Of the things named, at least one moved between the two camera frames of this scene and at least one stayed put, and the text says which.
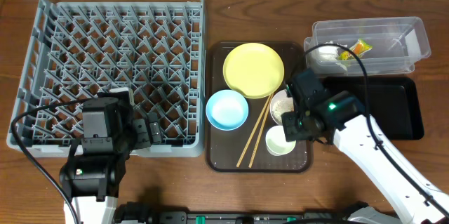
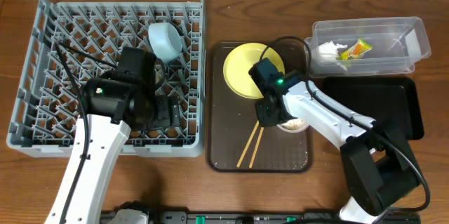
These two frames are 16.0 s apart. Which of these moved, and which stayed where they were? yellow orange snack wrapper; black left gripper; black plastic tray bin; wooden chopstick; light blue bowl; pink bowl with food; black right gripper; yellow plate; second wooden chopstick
Moved: black left gripper; pink bowl with food; light blue bowl; black right gripper
Stayed: black plastic tray bin; yellow orange snack wrapper; second wooden chopstick; wooden chopstick; yellow plate
